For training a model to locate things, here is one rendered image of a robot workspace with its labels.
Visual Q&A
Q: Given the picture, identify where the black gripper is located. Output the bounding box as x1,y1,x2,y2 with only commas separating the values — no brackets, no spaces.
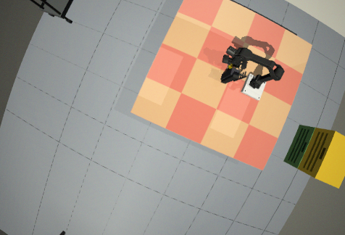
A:
222,54,247,70

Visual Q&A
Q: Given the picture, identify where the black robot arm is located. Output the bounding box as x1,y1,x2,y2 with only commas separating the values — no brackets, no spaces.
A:
226,46,285,88

